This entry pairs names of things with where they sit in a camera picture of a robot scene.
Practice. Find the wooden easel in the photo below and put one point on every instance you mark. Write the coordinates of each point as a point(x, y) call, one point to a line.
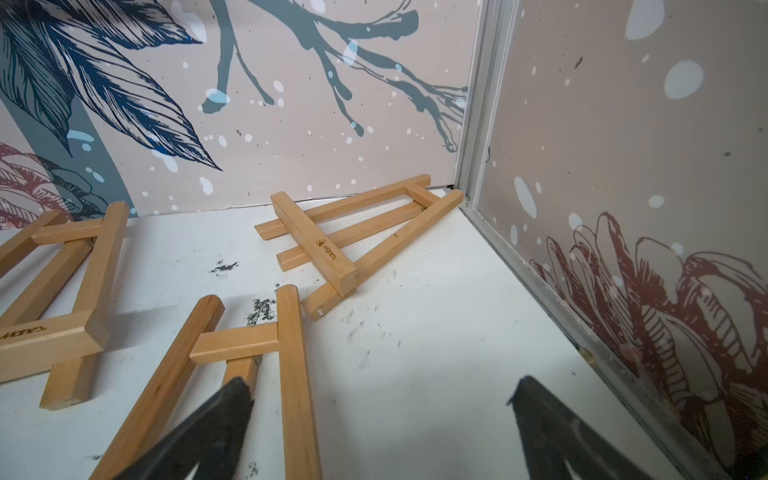
point(57, 325)
point(200, 342)
point(325, 251)

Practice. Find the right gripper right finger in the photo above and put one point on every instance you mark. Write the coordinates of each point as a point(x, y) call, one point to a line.
point(558, 444)

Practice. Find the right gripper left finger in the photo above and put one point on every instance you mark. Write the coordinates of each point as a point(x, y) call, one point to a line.
point(207, 445)

